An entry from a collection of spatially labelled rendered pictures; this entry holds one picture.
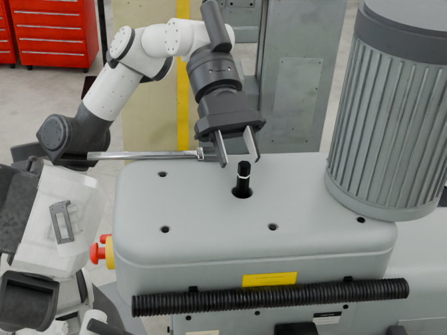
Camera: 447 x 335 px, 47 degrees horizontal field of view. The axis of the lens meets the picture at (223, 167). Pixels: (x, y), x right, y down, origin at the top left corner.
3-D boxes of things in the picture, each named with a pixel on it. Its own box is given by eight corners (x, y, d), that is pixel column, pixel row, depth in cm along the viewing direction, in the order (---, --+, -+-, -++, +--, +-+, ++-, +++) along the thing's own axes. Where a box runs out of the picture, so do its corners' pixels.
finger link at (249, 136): (257, 156, 85) (246, 124, 87) (252, 164, 88) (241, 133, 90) (266, 155, 86) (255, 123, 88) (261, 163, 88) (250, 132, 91)
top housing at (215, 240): (116, 322, 84) (108, 252, 75) (122, 217, 105) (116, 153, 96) (386, 302, 90) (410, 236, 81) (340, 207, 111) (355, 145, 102)
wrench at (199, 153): (86, 163, 92) (86, 160, 92) (88, 151, 96) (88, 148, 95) (219, 161, 95) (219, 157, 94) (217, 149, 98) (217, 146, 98)
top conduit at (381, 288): (132, 322, 79) (131, 308, 77) (132, 301, 82) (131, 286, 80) (406, 302, 85) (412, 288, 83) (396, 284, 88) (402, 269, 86)
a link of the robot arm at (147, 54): (205, 37, 107) (165, 39, 123) (165, 12, 101) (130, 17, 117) (185, 83, 106) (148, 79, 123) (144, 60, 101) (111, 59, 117)
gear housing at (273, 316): (174, 349, 92) (173, 314, 86) (169, 252, 111) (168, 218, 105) (352, 335, 96) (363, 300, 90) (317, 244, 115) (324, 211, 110)
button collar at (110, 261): (107, 276, 92) (104, 252, 88) (109, 252, 97) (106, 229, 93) (118, 276, 92) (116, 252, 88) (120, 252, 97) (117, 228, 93)
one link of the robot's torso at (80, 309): (40, 324, 212) (25, 271, 175) (88, 308, 220) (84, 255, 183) (48, 359, 204) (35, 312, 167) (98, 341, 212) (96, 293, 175)
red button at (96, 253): (90, 269, 92) (88, 254, 89) (92, 253, 95) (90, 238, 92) (108, 268, 92) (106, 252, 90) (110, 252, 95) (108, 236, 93)
